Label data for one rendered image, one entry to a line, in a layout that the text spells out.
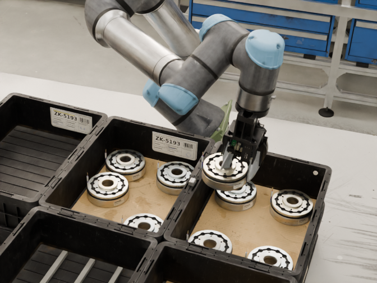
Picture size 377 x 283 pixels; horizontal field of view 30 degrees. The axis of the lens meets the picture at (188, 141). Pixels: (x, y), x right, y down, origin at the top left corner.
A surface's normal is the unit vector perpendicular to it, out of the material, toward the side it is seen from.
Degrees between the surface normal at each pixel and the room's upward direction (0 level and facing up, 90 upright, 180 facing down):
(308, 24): 90
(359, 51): 90
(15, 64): 0
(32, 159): 0
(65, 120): 90
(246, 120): 91
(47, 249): 0
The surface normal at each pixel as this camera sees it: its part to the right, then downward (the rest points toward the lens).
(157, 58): -0.44, -0.53
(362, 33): -0.24, 0.55
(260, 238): 0.04, -0.82
